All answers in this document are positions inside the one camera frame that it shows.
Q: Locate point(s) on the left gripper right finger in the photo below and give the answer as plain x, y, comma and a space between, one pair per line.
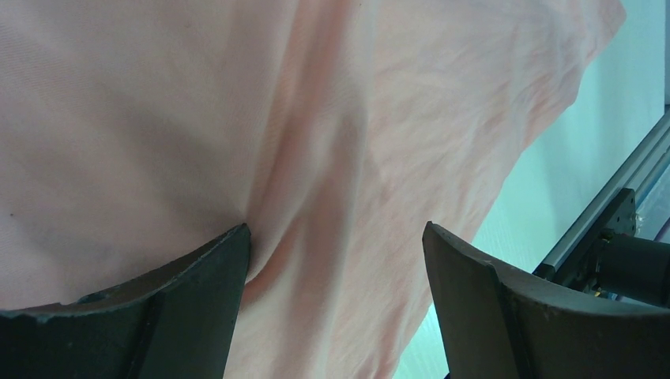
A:
498, 321

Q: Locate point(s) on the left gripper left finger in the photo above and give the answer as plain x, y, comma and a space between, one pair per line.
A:
175, 321

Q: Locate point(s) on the pink t shirt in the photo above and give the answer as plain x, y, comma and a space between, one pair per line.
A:
132, 132

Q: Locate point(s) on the aluminium frame rail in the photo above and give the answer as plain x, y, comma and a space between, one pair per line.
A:
602, 209

